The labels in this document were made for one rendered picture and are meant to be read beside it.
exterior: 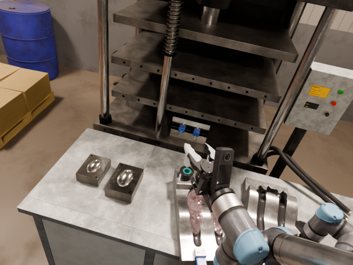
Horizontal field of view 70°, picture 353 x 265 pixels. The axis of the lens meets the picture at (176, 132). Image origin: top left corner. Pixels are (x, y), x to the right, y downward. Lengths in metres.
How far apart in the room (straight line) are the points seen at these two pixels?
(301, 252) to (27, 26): 3.73
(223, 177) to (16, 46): 3.64
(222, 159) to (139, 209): 0.83
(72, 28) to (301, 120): 3.51
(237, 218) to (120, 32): 3.70
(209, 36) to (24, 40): 2.85
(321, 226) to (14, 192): 2.33
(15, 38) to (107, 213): 3.03
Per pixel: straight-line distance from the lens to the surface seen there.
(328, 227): 1.08
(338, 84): 1.78
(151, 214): 1.39
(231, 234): 0.62
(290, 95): 1.60
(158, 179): 1.54
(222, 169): 0.67
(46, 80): 3.56
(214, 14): 1.78
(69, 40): 4.46
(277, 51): 1.60
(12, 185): 2.72
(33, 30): 3.93
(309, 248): 0.66
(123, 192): 1.38
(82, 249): 1.69
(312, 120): 1.87
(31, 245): 2.32
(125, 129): 1.90
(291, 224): 1.50
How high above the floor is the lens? 1.95
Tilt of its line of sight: 37 degrees down
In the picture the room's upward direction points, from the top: 11 degrees clockwise
